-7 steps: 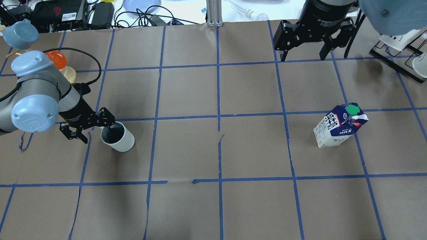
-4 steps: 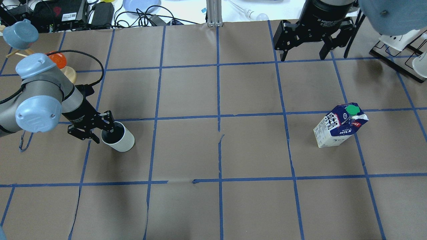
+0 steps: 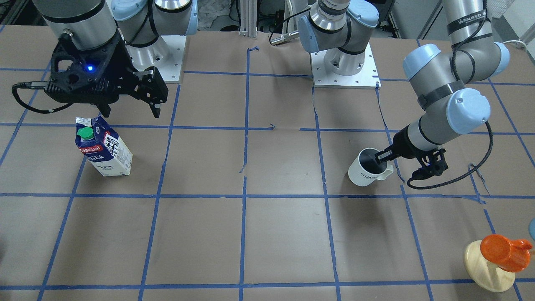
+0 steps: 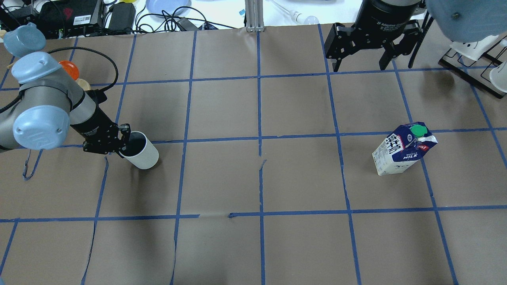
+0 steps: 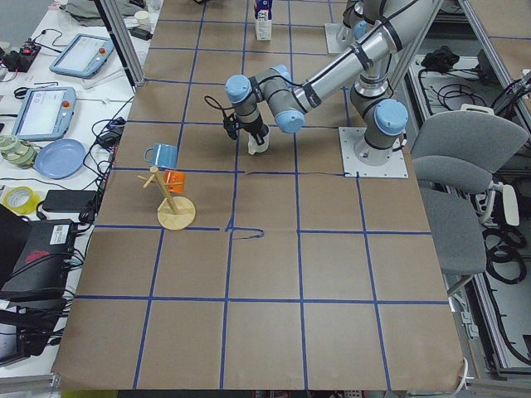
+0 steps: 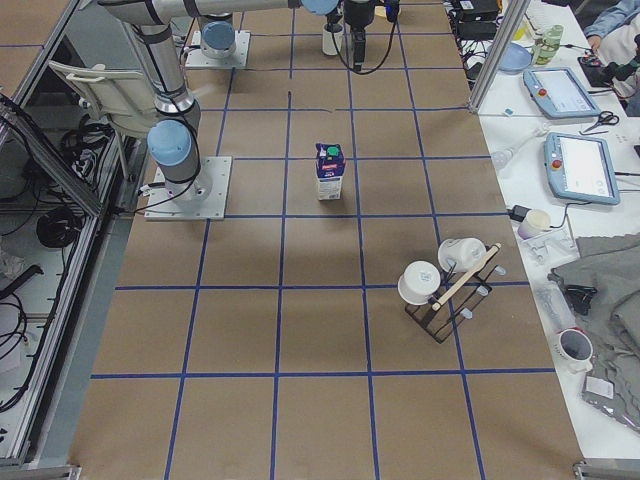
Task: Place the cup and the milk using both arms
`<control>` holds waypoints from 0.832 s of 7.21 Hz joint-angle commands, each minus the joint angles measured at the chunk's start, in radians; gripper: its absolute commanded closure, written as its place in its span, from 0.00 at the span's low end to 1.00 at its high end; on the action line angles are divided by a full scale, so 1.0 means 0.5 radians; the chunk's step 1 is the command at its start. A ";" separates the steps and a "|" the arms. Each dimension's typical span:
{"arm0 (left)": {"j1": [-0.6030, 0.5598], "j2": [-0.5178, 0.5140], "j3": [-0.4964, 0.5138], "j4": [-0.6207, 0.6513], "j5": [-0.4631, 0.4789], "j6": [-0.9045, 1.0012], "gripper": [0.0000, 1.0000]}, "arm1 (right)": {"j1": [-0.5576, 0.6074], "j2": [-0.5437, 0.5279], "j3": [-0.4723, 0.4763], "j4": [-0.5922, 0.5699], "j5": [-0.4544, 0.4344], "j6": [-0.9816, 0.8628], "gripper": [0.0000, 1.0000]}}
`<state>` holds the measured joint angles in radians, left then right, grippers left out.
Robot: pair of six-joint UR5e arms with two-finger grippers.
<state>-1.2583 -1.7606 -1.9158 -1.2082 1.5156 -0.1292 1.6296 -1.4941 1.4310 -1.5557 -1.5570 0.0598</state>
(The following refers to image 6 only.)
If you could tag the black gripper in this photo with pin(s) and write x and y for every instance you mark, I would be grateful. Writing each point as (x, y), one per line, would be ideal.
(358, 15)

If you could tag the light grey plastic cup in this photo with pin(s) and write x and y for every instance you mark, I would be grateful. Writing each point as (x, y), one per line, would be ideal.
(331, 43)

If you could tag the blue white milk carton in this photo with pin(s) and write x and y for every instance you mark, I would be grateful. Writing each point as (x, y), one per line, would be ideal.
(330, 167)

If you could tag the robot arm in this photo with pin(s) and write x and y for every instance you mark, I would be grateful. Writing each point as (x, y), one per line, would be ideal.
(344, 31)
(173, 140)

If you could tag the small purple white cup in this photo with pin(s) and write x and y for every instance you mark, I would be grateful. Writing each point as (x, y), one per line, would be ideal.
(535, 222)

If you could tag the blue plate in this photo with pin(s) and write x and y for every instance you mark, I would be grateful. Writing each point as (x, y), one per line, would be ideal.
(515, 60)

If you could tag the green drinking bottle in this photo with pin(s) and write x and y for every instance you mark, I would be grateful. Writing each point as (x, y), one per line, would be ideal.
(546, 45)

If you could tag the upper teach pendant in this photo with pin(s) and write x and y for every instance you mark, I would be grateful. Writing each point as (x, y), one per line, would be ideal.
(559, 94)

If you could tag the teach pendant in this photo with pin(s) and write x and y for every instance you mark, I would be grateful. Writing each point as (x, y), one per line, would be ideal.
(559, 94)
(580, 168)

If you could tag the white plastic chair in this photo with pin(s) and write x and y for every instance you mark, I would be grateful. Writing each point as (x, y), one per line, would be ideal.
(124, 97)

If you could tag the white mug on rack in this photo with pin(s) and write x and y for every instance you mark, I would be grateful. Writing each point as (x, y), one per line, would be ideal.
(460, 255)
(419, 281)

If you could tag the person at desk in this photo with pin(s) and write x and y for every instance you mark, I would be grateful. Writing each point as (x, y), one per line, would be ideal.
(612, 38)

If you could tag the lower teach pendant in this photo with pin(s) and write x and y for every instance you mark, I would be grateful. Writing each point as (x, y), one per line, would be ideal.
(580, 168)

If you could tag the black scissors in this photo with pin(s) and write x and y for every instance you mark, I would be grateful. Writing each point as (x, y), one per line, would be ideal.
(605, 118)

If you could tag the grey cloth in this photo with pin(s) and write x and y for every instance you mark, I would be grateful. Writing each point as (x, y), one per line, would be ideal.
(602, 287)

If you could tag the white red rimmed mug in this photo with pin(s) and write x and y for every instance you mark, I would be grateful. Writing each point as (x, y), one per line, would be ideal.
(575, 350)

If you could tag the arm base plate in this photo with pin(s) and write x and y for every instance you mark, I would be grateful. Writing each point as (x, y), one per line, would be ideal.
(205, 199)
(199, 58)

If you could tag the aluminium frame post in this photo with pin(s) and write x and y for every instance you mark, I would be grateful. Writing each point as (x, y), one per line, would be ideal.
(512, 18)

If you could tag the wooden rack handle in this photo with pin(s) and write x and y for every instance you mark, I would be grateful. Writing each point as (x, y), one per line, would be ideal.
(466, 276)

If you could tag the black wire mug rack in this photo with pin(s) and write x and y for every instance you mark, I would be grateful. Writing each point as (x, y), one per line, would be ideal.
(441, 324)

